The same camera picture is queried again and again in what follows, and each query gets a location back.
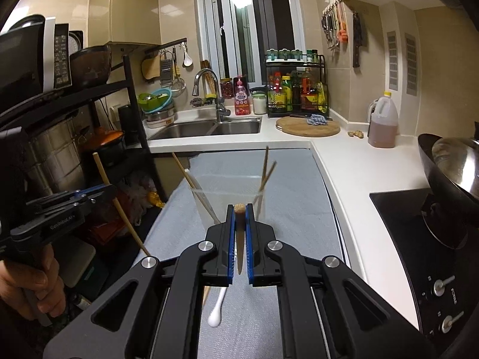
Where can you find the brown glass bowl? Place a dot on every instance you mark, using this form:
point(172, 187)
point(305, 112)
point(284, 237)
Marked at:
point(89, 67)

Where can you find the red filled glass jar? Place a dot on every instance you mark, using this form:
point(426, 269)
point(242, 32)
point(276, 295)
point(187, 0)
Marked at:
point(226, 89)

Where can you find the blue dish cloth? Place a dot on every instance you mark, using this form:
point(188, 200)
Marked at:
point(317, 119)

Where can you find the microwave oven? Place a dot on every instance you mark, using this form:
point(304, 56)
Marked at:
point(22, 67)

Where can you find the person's left hand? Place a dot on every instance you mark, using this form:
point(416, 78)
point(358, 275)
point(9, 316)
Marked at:
point(30, 291)

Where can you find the ginger piece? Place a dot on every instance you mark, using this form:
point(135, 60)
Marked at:
point(355, 134)

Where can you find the clear plastic utensil holder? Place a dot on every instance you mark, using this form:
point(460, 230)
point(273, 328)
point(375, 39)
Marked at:
point(228, 199)

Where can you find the steel basin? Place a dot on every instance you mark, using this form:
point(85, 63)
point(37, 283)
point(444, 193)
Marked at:
point(161, 117)

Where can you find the white hanging ladle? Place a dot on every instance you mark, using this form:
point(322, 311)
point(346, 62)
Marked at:
point(187, 60)

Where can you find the metal stove knob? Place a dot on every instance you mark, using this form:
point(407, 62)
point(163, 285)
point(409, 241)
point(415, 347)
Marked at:
point(441, 286)
point(451, 322)

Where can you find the grey table mat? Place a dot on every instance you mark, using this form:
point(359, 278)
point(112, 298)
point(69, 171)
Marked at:
point(299, 213)

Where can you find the yellow chopstick caddy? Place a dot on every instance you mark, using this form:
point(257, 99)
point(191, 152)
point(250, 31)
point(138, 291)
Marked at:
point(209, 82)

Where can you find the tan bamboo chopstick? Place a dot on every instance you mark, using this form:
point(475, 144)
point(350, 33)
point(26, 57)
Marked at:
point(127, 224)
point(240, 232)

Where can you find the black kettle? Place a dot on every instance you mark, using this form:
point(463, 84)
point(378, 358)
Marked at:
point(129, 127)

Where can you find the wall hook rail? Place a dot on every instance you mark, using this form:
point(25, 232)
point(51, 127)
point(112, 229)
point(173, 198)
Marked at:
point(331, 4)

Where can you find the black shelf rack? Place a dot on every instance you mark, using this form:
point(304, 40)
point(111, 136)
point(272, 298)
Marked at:
point(134, 101)

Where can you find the orange lidded pot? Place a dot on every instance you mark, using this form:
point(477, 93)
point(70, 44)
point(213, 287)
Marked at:
point(106, 140)

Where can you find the metal grater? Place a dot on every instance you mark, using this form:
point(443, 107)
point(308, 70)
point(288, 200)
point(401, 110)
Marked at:
point(166, 71)

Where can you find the cooking oil jug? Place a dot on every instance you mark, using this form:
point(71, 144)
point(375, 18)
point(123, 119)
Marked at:
point(381, 127)

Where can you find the plastic bags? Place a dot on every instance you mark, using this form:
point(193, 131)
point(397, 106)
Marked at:
point(140, 202)

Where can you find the green colander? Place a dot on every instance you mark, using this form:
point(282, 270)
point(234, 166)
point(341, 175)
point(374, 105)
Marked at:
point(148, 103)

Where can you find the orange hanging peeler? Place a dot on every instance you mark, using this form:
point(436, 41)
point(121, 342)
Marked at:
point(342, 26)

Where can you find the row of spice jars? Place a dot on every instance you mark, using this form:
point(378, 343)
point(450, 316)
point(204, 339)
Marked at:
point(284, 55)

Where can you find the small mesh strainer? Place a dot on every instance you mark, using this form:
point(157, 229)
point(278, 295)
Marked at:
point(179, 85)

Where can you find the hanging cleaver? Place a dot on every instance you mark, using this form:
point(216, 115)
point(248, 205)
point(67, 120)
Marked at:
point(358, 41)

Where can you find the white lidded jar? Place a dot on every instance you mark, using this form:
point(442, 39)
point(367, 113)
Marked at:
point(259, 104)

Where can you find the narrow wall vent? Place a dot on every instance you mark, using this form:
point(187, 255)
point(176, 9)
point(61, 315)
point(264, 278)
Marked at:
point(392, 58)

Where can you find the white wall socket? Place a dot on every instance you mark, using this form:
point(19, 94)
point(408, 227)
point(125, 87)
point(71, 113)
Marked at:
point(115, 113)

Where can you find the black burner grate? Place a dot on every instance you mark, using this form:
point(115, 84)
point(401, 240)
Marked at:
point(445, 232)

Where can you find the steel sink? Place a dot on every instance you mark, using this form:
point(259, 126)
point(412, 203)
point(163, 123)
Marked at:
point(187, 129)

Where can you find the steel wok lid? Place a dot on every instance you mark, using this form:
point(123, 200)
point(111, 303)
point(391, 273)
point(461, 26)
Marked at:
point(456, 164)

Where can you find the bunch of wooden chopsticks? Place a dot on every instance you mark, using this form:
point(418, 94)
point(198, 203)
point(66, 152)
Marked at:
point(180, 166)

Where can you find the steel kitchen faucet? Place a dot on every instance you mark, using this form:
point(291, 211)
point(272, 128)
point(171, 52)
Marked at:
point(220, 110)

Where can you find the dark dish scrubber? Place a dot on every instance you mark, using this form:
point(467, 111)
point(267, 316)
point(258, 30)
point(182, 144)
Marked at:
point(198, 101)

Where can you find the hanging metal scissors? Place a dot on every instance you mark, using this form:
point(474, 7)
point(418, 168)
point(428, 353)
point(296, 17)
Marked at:
point(329, 26)

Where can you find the black glass cooktop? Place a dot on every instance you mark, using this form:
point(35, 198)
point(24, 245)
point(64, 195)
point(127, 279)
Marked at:
point(396, 213)

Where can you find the large steel pot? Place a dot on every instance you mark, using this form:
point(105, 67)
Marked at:
point(56, 160)

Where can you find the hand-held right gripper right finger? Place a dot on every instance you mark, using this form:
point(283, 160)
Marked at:
point(250, 246)

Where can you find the pink detergent bottle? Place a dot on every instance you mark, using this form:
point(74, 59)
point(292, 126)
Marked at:
point(242, 101)

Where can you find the row of sauce bottles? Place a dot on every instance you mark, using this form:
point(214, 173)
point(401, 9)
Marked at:
point(286, 95)

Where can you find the hanging wooden board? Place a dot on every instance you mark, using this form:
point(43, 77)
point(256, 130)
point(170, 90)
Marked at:
point(150, 68)

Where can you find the black hanging rail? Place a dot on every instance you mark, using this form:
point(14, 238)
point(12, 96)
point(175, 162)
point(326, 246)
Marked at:
point(164, 46)

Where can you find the white framed window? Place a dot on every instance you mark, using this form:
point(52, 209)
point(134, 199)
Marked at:
point(239, 15)

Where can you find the round wooden cutting board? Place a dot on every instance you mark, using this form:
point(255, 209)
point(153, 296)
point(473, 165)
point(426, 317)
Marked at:
point(299, 129)

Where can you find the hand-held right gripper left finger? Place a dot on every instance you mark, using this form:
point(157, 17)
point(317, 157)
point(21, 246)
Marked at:
point(232, 243)

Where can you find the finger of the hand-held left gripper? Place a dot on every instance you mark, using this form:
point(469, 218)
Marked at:
point(101, 201)
point(93, 190)

